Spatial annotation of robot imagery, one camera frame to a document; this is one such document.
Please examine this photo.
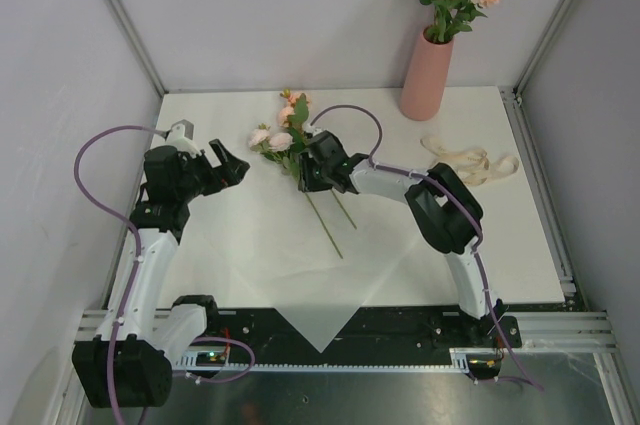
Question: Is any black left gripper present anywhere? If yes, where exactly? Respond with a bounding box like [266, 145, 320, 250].
[175, 139, 248, 202]

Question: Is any white wrapping paper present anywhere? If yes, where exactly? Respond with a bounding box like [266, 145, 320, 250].
[159, 132, 457, 350]

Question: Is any cream printed ribbon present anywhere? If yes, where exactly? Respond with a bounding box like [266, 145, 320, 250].
[420, 135, 520, 187]

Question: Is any pink flower bouquet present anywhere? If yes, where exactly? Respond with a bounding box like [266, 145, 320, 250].
[277, 89, 311, 131]

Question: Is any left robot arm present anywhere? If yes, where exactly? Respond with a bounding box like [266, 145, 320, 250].
[72, 139, 250, 410]

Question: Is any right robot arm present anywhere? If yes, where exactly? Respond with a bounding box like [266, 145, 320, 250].
[297, 131, 502, 346]

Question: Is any pink tall vase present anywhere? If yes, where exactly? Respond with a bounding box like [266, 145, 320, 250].
[399, 33, 454, 121]

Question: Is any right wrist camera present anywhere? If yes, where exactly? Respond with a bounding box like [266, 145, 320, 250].
[304, 125, 323, 138]

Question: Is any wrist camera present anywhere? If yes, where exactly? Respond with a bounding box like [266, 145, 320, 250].
[304, 125, 323, 138]
[165, 119, 202, 158]

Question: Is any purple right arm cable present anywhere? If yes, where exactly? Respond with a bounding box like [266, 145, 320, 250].
[307, 104, 546, 392]

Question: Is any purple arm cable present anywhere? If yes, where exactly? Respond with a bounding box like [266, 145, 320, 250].
[73, 124, 169, 425]
[307, 104, 546, 392]

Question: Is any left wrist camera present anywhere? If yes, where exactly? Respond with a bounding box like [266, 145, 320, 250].
[165, 119, 202, 158]

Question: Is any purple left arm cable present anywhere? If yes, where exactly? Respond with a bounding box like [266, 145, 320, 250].
[73, 124, 169, 425]

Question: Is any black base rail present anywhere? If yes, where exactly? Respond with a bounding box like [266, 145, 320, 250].
[204, 306, 522, 369]

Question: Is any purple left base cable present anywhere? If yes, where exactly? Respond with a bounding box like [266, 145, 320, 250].
[185, 340, 259, 386]

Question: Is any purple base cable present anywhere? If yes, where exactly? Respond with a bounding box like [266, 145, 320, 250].
[185, 340, 259, 386]
[474, 374, 545, 391]

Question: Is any left aluminium frame post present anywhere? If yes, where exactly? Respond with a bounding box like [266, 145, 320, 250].
[104, 0, 167, 98]

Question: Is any aluminium frame post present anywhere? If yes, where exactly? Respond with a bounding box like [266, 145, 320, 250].
[512, 0, 577, 97]
[104, 0, 167, 98]

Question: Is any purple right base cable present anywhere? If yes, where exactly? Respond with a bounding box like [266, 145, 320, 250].
[474, 374, 545, 391]

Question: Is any right aluminium frame post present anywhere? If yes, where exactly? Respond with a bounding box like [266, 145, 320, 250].
[512, 0, 577, 97]

